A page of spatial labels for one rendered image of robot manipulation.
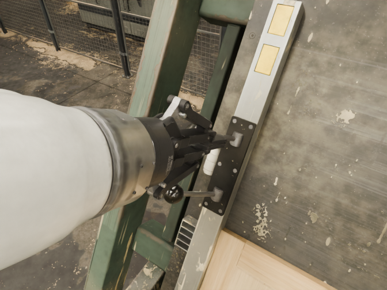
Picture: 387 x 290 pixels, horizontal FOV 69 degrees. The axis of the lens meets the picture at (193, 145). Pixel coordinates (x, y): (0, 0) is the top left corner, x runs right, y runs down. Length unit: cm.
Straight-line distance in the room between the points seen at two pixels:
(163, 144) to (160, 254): 57
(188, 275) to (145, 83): 44
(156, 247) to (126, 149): 62
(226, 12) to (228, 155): 32
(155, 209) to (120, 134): 206
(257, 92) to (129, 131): 36
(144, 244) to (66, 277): 136
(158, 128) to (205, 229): 39
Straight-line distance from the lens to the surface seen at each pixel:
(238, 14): 68
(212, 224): 62
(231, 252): 65
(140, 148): 23
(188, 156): 37
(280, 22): 56
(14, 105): 18
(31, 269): 228
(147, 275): 116
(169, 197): 51
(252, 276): 66
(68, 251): 225
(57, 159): 17
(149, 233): 82
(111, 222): 77
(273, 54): 55
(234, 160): 56
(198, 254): 66
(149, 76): 65
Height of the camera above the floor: 185
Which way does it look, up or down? 42 degrees down
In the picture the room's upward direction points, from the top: straight up
